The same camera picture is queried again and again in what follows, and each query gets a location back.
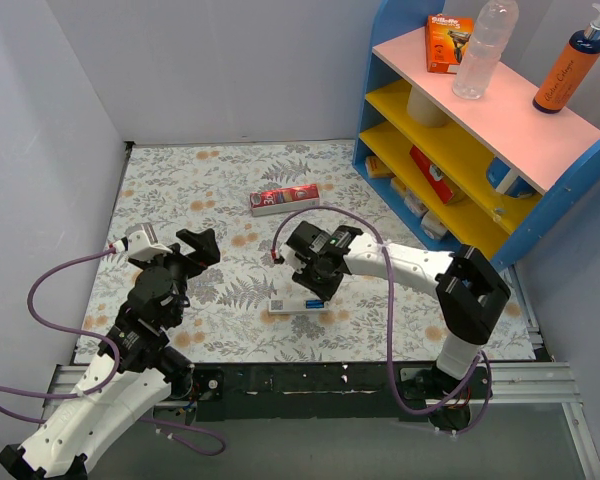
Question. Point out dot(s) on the orange razor box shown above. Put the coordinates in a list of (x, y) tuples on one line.
[(446, 38)]

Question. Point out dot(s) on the clear plastic bottle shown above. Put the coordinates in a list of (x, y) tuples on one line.
[(492, 31)]

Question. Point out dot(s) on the red toothpaste box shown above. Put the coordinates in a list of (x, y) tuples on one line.
[(284, 200)]

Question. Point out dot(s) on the blue batteries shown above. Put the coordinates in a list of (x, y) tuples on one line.
[(314, 304)]

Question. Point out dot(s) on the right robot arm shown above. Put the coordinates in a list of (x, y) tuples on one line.
[(471, 294)]

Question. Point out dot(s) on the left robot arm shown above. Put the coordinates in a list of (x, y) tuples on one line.
[(134, 367)]

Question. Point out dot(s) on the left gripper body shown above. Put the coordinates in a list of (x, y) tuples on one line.
[(183, 256)]

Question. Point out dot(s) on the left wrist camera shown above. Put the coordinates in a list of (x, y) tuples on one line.
[(140, 243)]

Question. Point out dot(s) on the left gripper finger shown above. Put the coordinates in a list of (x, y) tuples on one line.
[(208, 251), (194, 240)]

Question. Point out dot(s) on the blue white container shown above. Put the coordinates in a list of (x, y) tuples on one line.
[(504, 180)]

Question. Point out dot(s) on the orange pump lotion bottle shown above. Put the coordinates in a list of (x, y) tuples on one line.
[(570, 69)]

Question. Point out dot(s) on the floral table mat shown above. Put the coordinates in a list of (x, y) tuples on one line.
[(228, 320)]

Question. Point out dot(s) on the yellow soap pack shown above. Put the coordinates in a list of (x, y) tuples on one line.
[(376, 168)]

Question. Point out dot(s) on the beige paper roll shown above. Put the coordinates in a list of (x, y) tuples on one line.
[(424, 111)]

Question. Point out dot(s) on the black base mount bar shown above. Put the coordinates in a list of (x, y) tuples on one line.
[(416, 392)]

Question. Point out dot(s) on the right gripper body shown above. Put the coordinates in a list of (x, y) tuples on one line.
[(309, 273)]

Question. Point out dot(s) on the red box on shelf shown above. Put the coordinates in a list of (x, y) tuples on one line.
[(447, 191)]

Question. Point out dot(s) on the blue yellow pink shelf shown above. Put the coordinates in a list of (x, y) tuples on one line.
[(558, 155)]

